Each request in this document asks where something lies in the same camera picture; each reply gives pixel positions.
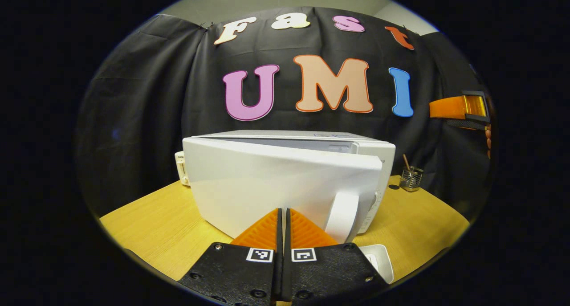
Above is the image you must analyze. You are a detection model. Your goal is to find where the wire mesh utensil holder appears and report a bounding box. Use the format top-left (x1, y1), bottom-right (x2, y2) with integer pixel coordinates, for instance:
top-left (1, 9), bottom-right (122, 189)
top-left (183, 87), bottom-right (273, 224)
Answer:
top-left (399, 166), bottom-right (424, 192)

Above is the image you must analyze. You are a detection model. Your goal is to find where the white toaster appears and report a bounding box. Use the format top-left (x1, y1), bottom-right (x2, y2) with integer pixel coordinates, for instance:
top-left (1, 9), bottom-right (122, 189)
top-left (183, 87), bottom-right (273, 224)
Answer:
top-left (175, 151), bottom-right (191, 186)

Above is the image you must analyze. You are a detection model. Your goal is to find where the black backdrop cloth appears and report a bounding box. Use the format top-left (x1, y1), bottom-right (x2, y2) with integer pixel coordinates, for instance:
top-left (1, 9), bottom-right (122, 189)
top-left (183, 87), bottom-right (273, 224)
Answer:
top-left (76, 7), bottom-right (495, 217)

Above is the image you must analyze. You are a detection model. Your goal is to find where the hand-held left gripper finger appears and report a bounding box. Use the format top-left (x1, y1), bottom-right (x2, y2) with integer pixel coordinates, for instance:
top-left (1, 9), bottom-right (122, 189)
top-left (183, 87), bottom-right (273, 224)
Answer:
top-left (177, 208), bottom-right (284, 305)
top-left (283, 208), bottom-right (389, 304)

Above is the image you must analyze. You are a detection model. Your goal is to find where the white food tray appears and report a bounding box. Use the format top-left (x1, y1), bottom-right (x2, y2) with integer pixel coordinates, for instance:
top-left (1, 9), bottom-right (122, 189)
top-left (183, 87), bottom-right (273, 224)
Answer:
top-left (358, 245), bottom-right (395, 284)

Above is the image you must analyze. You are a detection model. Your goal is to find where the white microwave oven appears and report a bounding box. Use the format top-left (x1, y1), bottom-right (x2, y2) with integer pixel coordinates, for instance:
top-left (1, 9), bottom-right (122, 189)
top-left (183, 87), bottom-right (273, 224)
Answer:
top-left (183, 130), bottom-right (396, 244)

